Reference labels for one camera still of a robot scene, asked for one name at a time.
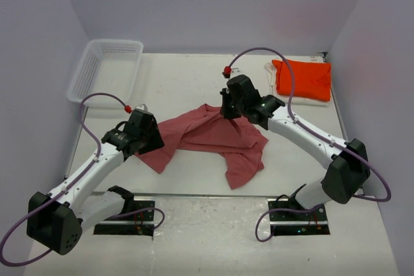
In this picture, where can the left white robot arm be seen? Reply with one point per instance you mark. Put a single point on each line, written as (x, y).
(58, 219)

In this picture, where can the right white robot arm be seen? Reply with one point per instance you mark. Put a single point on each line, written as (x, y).
(344, 162)

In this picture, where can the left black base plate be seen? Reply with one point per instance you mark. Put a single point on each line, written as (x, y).
(140, 224)

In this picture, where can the pink t shirt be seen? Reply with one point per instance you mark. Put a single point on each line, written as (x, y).
(204, 129)

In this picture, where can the folded white t shirt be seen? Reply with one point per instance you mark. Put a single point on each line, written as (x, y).
(271, 77)

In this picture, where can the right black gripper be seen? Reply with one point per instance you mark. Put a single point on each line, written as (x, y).
(226, 112)

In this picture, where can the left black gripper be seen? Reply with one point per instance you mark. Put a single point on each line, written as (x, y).
(156, 141)

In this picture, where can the white plastic basket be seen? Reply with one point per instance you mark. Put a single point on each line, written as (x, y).
(107, 65)

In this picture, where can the folded orange t shirt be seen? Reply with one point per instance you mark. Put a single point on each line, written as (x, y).
(311, 80)

